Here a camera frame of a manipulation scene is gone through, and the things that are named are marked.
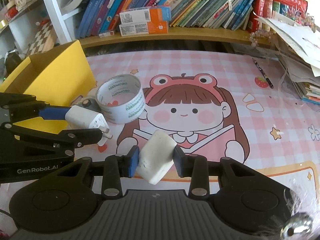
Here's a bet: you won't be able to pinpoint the white eraser block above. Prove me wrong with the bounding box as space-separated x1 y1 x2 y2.
136 131 177 185

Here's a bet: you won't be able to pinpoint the white charger plug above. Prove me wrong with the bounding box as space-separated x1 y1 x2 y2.
65 105 113 146

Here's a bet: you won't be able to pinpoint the orange white box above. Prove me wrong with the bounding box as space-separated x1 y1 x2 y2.
119 5 171 24
119 21 169 36

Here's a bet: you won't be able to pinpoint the black pen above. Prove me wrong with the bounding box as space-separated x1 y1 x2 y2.
252 59 274 89

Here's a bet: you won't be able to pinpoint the red books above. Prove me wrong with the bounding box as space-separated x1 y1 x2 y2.
246 0 309 33

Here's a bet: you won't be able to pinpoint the yellow cardboard box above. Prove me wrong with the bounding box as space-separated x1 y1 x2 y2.
0 39 98 134

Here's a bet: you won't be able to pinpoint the small red white box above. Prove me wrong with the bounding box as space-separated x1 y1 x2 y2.
99 30 115 38

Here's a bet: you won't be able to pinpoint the upper orange white box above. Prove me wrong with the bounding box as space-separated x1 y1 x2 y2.
119 5 171 24

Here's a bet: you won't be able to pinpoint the white tape roll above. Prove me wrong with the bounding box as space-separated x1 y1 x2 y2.
95 74 145 125

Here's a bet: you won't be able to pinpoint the row of books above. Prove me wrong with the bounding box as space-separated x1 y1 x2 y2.
75 0 254 39

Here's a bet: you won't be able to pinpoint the checkered chess board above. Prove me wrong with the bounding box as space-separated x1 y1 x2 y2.
26 22 57 56

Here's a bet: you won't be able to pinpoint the lower orange white box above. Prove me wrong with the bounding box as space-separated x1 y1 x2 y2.
119 21 169 36

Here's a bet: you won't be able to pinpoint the stack of papers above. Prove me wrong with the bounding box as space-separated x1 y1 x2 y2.
258 12 319 105

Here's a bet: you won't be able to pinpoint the wooden bookshelf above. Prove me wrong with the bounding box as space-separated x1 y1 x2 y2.
37 0 278 49

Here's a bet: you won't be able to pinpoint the pink cartoon desk mat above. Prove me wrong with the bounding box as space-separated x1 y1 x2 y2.
76 50 319 217

